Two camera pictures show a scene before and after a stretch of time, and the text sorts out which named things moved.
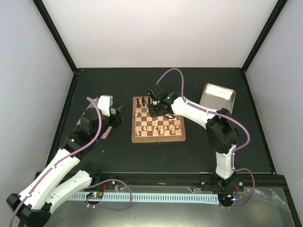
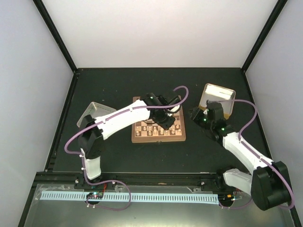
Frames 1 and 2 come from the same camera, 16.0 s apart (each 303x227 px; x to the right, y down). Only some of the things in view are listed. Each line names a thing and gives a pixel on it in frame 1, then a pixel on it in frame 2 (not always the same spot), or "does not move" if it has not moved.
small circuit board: x=94 y=195 does not move
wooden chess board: x=146 y=128 does not move
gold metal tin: x=216 y=97 does not move
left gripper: x=117 y=117 → x=165 y=125
